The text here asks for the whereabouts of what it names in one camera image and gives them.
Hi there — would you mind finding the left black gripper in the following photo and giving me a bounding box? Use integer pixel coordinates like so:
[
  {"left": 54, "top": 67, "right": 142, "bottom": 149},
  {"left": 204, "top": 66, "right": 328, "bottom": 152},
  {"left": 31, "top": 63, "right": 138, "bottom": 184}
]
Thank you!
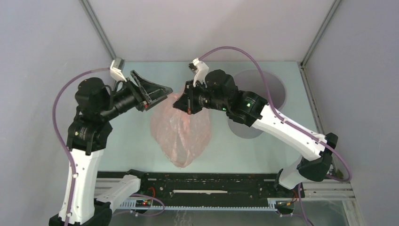
[{"left": 100, "top": 70, "right": 173, "bottom": 120}]

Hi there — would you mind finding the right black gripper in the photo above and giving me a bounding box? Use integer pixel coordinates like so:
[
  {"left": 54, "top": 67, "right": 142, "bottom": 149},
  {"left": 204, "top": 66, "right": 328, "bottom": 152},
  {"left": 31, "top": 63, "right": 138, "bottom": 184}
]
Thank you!
[{"left": 175, "top": 78, "right": 229, "bottom": 114}]

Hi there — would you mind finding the pink plastic trash bag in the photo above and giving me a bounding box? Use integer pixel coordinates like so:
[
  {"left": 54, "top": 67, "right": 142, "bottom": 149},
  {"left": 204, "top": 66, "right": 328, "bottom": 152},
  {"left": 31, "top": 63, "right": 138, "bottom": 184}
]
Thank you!
[{"left": 150, "top": 89, "right": 212, "bottom": 168}]

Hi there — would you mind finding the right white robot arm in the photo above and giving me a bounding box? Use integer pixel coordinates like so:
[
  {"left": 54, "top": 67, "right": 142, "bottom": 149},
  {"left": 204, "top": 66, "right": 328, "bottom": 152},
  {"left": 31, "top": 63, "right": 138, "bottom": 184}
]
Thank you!
[{"left": 173, "top": 70, "right": 338, "bottom": 197}]

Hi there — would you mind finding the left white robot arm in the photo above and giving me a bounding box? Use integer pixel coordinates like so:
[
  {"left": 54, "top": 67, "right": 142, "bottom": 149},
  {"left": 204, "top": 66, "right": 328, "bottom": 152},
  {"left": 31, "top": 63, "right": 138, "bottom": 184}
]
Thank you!
[{"left": 49, "top": 71, "right": 173, "bottom": 226}]

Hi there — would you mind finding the grey round trash bin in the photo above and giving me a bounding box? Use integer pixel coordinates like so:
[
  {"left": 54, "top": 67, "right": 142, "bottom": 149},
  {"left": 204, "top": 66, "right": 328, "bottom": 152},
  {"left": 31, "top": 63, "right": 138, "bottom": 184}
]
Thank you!
[{"left": 227, "top": 69, "right": 287, "bottom": 139}]

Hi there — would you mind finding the small circuit board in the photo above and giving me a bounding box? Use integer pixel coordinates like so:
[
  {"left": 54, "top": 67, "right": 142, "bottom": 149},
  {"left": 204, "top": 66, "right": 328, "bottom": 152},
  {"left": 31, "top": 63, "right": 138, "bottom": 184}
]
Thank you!
[{"left": 135, "top": 200, "right": 152, "bottom": 208}]

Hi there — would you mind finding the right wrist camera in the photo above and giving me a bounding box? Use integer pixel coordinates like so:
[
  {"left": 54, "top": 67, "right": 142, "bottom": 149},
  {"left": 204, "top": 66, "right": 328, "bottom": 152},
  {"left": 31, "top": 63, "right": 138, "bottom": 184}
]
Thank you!
[{"left": 188, "top": 58, "right": 209, "bottom": 87}]

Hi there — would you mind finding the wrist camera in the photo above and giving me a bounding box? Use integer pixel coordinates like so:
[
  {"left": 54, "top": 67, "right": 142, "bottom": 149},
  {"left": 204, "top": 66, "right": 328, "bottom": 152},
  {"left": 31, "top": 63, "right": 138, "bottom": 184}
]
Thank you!
[
  {"left": 188, "top": 58, "right": 209, "bottom": 87},
  {"left": 110, "top": 57, "right": 127, "bottom": 82}
]

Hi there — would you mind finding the left aluminium frame post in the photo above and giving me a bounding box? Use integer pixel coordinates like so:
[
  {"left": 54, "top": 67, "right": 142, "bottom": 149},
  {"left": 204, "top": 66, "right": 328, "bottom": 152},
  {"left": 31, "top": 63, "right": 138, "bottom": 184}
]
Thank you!
[{"left": 79, "top": 0, "right": 117, "bottom": 66}]

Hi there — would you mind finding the aluminium frame post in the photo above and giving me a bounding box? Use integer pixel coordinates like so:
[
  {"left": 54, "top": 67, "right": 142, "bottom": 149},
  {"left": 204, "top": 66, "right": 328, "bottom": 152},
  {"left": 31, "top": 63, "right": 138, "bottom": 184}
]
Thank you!
[
  {"left": 300, "top": 0, "right": 343, "bottom": 68},
  {"left": 79, "top": 0, "right": 117, "bottom": 66}
]

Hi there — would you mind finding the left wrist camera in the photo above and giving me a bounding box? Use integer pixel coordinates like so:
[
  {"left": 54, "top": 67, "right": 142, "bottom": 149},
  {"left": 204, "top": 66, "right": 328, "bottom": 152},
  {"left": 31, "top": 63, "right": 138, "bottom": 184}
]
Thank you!
[{"left": 110, "top": 57, "right": 127, "bottom": 82}]

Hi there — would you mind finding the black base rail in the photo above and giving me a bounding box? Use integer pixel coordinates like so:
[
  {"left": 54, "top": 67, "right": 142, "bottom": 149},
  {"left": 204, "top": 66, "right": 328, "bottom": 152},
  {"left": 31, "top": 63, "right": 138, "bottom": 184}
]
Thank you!
[{"left": 96, "top": 169, "right": 305, "bottom": 207}]

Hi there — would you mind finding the white toothed cable tray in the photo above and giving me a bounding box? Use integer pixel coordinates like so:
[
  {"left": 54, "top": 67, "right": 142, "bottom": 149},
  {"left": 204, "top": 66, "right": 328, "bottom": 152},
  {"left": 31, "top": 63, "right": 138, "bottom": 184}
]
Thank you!
[{"left": 118, "top": 199, "right": 277, "bottom": 211}]

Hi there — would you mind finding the right aluminium frame post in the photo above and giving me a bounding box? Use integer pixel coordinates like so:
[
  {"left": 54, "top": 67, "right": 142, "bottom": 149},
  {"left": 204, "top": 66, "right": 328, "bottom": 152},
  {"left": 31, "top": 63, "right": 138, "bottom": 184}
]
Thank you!
[{"left": 300, "top": 0, "right": 343, "bottom": 68}]

